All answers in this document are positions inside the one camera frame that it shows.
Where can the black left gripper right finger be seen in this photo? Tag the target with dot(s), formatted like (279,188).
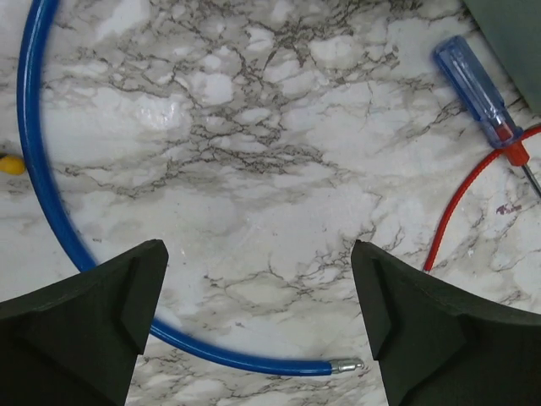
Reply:
(437,344)

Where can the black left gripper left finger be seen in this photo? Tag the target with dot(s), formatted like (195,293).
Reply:
(76,342)

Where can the red cable lock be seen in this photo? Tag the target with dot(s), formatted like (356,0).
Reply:
(462,189)

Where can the blue cable lock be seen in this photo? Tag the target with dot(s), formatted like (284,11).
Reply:
(32,51)

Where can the clear plastic storage box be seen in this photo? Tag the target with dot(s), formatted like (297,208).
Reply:
(512,29)

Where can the yellow handled pliers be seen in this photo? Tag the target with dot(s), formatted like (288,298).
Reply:
(13,165)

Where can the blue handled screwdriver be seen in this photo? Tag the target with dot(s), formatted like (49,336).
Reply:
(479,95)

